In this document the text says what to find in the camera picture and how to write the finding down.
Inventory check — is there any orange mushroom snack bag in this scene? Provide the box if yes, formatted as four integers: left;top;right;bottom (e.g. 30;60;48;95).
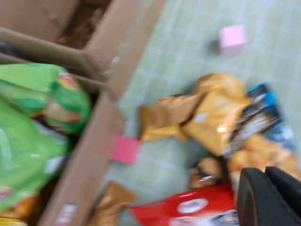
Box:
0;194;40;226

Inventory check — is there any green checked tablecloth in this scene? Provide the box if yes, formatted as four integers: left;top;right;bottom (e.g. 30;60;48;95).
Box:
94;0;301;226

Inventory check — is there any left cardboard box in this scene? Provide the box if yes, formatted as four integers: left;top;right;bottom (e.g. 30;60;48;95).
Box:
0;53;142;226

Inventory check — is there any yellow cracker packet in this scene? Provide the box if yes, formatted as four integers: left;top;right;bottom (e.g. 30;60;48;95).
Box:
194;73;248;100
182;91;250;156

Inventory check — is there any light pink cube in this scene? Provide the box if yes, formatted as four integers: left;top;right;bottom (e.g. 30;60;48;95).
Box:
218;24;248;57

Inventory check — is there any red shrimp stick bag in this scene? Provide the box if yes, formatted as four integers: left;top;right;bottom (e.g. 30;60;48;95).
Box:
127;182;238;226

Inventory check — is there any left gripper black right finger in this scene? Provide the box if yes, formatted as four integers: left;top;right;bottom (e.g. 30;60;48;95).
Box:
265;166;301;210

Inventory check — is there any hot pink cube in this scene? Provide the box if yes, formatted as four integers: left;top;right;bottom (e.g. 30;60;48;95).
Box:
110;136;143;166

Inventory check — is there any blue black shrimp chips bag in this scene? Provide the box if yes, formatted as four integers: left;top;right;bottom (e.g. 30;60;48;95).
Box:
222;82;301;203

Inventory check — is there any brown gold snack packet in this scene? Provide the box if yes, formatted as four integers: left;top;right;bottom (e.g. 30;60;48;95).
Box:
88;180;139;226

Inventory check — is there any golden brown snack packet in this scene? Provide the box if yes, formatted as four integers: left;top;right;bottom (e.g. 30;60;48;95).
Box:
139;92;206;142

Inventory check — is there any small green chips bag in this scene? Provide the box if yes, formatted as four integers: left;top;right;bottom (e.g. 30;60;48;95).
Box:
0;97;72;214

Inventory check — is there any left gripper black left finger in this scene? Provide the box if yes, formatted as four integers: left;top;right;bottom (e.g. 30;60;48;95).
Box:
236;167;301;226

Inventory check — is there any large green chips bag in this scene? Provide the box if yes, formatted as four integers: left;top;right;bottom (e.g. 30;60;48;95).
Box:
0;63;93;136

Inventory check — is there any tan chocolate biscuit packet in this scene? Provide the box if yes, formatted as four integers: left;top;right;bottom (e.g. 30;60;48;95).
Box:
188;157;225;190

